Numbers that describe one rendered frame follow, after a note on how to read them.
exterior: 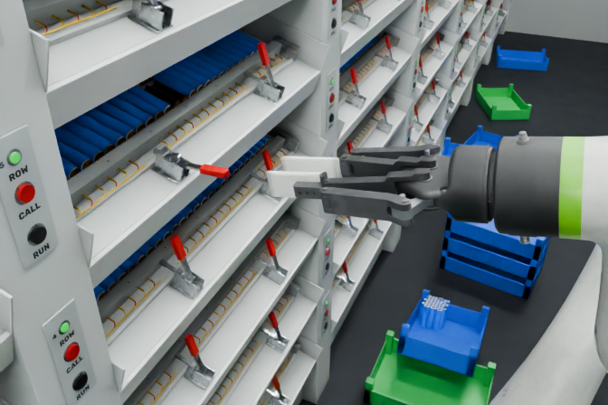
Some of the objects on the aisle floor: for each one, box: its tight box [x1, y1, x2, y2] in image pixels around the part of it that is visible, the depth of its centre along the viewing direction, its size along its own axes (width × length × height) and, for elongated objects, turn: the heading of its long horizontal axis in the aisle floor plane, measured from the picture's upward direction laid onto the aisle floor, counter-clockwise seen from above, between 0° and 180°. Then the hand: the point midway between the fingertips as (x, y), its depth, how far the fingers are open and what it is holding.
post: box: [383, 0, 431, 252], centre depth 171 cm, size 20×9×174 cm, turn 66°
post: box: [266, 0, 344, 404], centre depth 116 cm, size 20×9×174 cm, turn 66°
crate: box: [396, 289, 489, 377], centre depth 165 cm, size 30×20×8 cm
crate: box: [364, 330, 497, 405], centre depth 155 cm, size 30×20×8 cm
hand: (304, 177), depth 64 cm, fingers open, 3 cm apart
